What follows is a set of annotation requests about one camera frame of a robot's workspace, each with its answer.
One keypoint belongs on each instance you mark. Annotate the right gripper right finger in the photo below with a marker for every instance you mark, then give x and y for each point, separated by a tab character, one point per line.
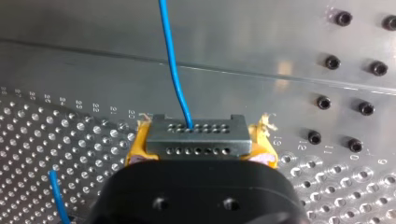
263	146

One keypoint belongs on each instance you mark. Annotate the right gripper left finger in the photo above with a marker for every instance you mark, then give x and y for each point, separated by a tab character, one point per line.
138	148

